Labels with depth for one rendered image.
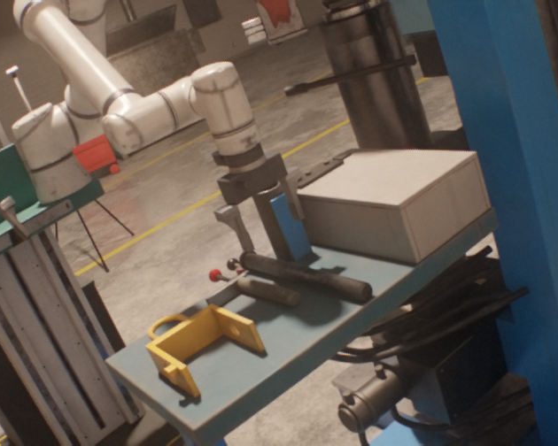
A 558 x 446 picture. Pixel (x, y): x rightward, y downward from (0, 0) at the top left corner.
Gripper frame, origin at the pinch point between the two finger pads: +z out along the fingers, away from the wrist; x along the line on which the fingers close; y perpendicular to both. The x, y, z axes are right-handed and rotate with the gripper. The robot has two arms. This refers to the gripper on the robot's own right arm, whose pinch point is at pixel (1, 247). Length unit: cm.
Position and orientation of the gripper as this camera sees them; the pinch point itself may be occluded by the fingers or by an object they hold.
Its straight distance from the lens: 168.8
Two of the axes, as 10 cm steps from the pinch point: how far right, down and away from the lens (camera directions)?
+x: -5.3, 5.8, -6.2
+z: 6.7, 7.3, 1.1
